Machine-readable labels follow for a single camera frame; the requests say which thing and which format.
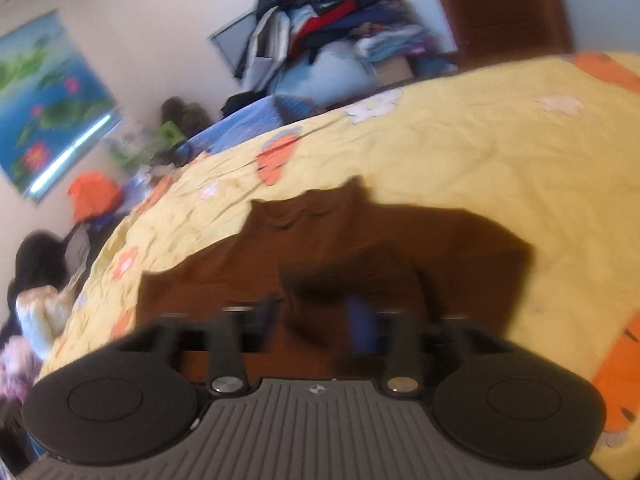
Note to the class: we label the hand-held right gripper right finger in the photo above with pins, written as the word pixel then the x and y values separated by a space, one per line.
pixel 361 327

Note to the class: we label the blue striped blanket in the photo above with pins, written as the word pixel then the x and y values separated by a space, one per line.
pixel 250 122

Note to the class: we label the grey framed panel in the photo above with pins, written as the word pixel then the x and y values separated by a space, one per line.
pixel 231 42

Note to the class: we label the orange cloth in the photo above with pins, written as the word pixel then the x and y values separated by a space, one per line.
pixel 92 197

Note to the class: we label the lotus pond wall poster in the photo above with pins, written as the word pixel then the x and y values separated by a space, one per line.
pixel 45 100

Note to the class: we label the green box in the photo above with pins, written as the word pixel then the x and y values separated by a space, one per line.
pixel 169 134

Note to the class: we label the dark plush item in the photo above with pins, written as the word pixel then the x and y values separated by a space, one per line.
pixel 184 112

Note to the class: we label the pile of clothes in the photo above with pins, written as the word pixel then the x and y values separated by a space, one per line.
pixel 345 5

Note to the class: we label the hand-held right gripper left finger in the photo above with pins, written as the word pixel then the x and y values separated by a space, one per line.
pixel 226 340

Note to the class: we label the brown wooden door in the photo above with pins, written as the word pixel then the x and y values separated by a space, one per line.
pixel 500 10

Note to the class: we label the pink cloth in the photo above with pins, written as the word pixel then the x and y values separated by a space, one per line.
pixel 12 362

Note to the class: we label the light blue bag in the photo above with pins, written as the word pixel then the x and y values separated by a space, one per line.
pixel 325 77

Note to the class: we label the yellow printed bed sheet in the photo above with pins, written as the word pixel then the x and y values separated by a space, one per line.
pixel 475 160

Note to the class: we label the brown garment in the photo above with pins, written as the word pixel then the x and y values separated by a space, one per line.
pixel 320 240

